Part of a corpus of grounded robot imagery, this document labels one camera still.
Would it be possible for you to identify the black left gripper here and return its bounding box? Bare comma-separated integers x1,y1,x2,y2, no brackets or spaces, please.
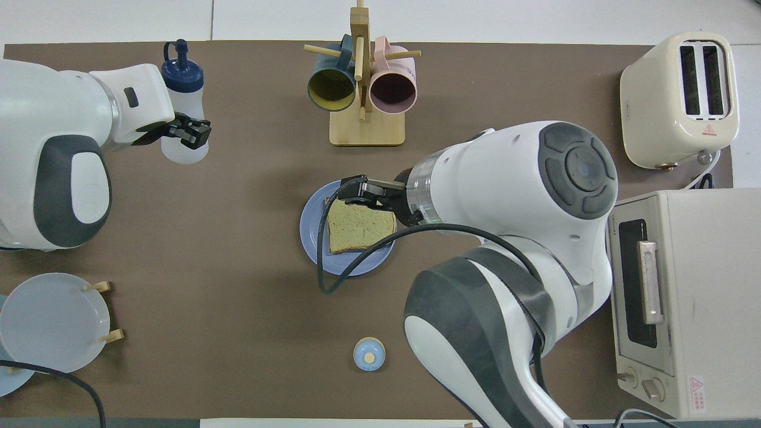
132,113,212,149

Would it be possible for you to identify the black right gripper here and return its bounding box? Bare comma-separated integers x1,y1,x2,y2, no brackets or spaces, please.
339,168,426,228

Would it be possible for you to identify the toasted bread slice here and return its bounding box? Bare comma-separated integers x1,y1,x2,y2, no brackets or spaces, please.
325,198,398,255

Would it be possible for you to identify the white squeeze bottle blue cap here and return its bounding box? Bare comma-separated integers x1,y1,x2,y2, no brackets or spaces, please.
161,39,210,165

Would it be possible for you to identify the blue round plate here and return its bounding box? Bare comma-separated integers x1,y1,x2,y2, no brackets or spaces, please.
299,180,398,277

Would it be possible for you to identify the small blue seasoning jar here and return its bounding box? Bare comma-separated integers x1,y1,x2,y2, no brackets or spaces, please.
353,336,386,372

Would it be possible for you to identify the wooden plate rack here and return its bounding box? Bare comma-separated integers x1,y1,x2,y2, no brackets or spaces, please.
7,281,125,374

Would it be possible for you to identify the pale grey plate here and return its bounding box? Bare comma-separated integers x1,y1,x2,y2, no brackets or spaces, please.
0,273,111,375

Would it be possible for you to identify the light blue plate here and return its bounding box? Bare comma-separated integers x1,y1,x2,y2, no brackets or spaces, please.
0,295,36,398

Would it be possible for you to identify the wooden mug tree stand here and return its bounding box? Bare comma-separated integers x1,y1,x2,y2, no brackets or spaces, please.
304,0,422,147

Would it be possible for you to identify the pink ribbed mug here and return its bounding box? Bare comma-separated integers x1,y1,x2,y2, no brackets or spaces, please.
369,36,419,115

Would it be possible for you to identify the dark teal mug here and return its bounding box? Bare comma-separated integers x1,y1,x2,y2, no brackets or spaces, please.
307,34,357,113

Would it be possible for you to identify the brown table mat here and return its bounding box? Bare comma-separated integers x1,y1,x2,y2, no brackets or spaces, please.
0,40,733,420

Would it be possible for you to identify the cream two-slot toaster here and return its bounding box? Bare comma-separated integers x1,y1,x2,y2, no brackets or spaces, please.
620,32,740,170

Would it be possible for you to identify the white toaster oven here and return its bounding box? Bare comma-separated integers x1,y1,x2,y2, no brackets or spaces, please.
603,189,761,420

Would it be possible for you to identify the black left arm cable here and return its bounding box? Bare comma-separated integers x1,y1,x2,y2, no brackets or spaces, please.
0,360,106,428

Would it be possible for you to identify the white toaster power cord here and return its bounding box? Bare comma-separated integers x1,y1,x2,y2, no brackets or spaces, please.
683,150,722,191

